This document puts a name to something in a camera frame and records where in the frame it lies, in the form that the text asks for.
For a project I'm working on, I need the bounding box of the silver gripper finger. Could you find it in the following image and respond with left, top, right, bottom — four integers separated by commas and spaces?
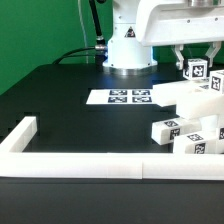
206, 41, 222, 65
172, 44, 184, 70

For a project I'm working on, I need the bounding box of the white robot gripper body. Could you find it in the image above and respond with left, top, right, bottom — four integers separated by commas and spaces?
135, 0, 224, 46

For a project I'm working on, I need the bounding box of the small white marker cube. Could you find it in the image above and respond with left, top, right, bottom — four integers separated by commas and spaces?
183, 58, 208, 80
209, 70, 224, 94

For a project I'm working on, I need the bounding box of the white chair back piece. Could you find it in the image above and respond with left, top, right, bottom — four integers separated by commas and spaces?
152, 80, 224, 119

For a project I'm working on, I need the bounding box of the white chair seat piece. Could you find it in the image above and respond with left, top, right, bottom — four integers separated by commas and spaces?
200, 115, 224, 140

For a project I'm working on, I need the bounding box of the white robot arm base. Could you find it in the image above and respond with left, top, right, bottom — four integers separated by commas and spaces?
103, 0, 157, 69

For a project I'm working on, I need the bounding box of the white marker sheet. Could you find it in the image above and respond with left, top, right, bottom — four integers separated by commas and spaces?
87, 89, 153, 105

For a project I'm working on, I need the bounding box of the black cable bundle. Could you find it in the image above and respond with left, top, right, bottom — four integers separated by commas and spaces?
52, 0, 108, 65

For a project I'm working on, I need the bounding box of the grey thin cable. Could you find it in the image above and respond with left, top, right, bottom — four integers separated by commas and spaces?
77, 0, 90, 65

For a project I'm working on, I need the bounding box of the white U-shaped boundary frame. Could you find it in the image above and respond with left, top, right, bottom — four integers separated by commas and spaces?
0, 116, 224, 181

